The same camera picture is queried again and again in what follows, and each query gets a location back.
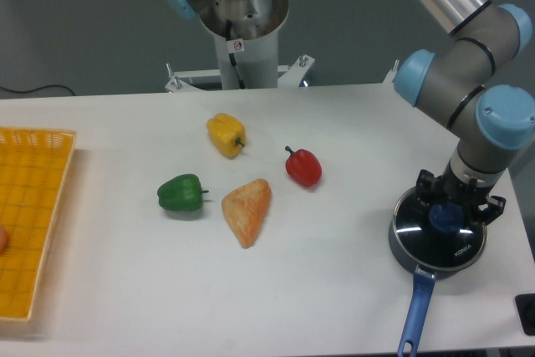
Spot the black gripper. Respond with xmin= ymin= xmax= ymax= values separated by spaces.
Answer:
xmin=415 ymin=168 xmax=506 ymax=224

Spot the glass pot lid blue knob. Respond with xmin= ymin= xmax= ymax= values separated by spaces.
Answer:
xmin=389 ymin=188 xmax=487 ymax=277

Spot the triangular bread slice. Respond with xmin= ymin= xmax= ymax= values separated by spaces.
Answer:
xmin=222 ymin=179 xmax=272 ymax=248

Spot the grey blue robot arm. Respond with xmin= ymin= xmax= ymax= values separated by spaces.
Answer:
xmin=167 ymin=0 xmax=534 ymax=230

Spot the black table corner device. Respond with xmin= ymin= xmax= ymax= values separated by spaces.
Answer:
xmin=514 ymin=293 xmax=535 ymax=336

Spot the red bell pepper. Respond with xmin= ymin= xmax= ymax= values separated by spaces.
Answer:
xmin=285 ymin=145 xmax=323 ymax=188

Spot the yellow bell pepper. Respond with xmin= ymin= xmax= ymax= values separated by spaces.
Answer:
xmin=206 ymin=113 xmax=247 ymax=159

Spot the green bell pepper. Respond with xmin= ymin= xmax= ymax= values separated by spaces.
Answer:
xmin=157 ymin=173 xmax=208 ymax=212

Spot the yellow woven basket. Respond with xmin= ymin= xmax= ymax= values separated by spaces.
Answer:
xmin=1 ymin=126 xmax=77 ymax=322

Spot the orange round object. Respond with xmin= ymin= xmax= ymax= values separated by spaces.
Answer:
xmin=0 ymin=225 xmax=9 ymax=253

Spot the blue saucepan with handle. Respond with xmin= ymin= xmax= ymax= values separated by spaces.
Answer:
xmin=388 ymin=217 xmax=488 ymax=357

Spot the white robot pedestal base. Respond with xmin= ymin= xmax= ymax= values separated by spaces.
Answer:
xmin=164 ymin=0 xmax=402 ymax=94

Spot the black pedestal cable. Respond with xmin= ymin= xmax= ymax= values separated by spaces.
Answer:
xmin=224 ymin=18 xmax=247 ymax=90

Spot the black cable on floor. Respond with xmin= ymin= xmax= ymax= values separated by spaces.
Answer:
xmin=0 ymin=84 xmax=77 ymax=97

